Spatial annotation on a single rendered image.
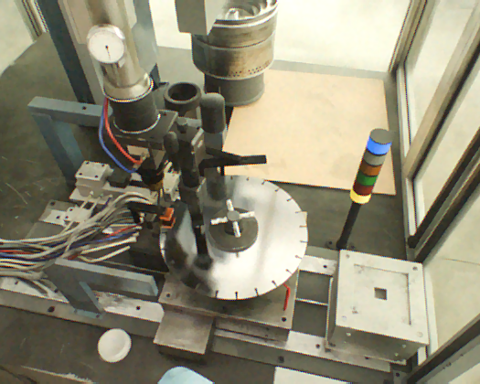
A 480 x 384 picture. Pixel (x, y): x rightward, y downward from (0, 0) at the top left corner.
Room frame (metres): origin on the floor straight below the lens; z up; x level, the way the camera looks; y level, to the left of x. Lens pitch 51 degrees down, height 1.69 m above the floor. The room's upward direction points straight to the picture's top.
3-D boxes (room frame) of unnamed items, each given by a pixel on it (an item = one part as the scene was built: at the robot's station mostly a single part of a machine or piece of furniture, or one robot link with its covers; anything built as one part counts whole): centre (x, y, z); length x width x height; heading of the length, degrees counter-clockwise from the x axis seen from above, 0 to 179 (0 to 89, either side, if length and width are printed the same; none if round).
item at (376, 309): (0.36, -0.29, 0.82); 0.18 x 0.18 x 0.15; 78
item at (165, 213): (0.53, 0.21, 0.95); 0.10 x 0.03 x 0.07; 78
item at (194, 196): (0.48, 0.10, 1.17); 0.06 x 0.05 x 0.20; 69
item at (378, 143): (0.57, -0.27, 1.14); 0.05 x 0.04 x 0.03; 168
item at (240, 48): (1.28, 0.03, 0.93); 0.31 x 0.31 x 0.36
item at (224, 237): (0.49, 0.02, 0.96); 0.11 x 0.11 x 0.03
